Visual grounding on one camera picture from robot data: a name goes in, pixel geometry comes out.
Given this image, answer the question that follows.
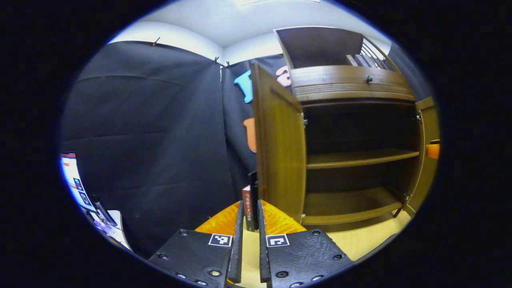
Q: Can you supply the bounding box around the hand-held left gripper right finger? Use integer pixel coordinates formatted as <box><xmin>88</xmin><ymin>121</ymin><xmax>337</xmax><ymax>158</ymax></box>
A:
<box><xmin>257</xmin><ymin>199</ymin><xmax>354</xmax><ymax>288</ymax></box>

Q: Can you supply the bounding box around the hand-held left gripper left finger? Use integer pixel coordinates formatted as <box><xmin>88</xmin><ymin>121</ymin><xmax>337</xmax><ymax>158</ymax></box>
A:
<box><xmin>149</xmin><ymin>200</ymin><xmax>244</xmax><ymax>288</ymax></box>

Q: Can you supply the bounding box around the wooden shoe cabinet door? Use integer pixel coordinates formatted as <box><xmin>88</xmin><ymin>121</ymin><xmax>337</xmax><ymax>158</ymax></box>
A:
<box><xmin>251</xmin><ymin>62</ymin><xmax>308</xmax><ymax>224</ymax></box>
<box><xmin>402</xmin><ymin>96</ymin><xmax>440</xmax><ymax>219</ymax></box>

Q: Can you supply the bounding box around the black door handle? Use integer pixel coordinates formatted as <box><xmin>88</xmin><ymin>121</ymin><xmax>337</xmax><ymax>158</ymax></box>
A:
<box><xmin>248</xmin><ymin>171</ymin><xmax>259</xmax><ymax>232</ymax></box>

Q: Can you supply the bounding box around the wooden double-door shoe cabinet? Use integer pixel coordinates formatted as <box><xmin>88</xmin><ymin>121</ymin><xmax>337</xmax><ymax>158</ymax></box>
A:
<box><xmin>251</xmin><ymin>26</ymin><xmax>440</xmax><ymax>233</ymax></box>

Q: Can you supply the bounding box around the red and white book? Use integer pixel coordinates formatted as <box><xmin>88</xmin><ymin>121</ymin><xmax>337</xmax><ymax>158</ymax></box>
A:
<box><xmin>242</xmin><ymin>185</ymin><xmax>252</xmax><ymax>221</ymax></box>

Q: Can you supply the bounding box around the wooden inner shelf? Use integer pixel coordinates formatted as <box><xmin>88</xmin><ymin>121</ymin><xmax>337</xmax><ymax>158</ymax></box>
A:
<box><xmin>306</xmin><ymin>149</ymin><xmax>420</xmax><ymax>170</ymax></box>

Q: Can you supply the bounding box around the wooden ribbed drawer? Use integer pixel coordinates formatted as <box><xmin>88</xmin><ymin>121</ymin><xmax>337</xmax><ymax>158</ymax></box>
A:
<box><xmin>290</xmin><ymin>65</ymin><xmax>416</xmax><ymax>103</ymax></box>

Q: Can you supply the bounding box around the white flat object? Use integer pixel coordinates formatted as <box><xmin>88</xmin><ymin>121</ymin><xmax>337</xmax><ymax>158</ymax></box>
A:
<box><xmin>90</xmin><ymin>210</ymin><xmax>132</xmax><ymax>251</ymax></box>

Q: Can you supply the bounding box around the white printed sign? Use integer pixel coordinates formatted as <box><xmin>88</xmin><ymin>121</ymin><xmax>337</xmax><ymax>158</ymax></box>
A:
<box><xmin>60</xmin><ymin>153</ymin><xmax>97</xmax><ymax>213</ymax></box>

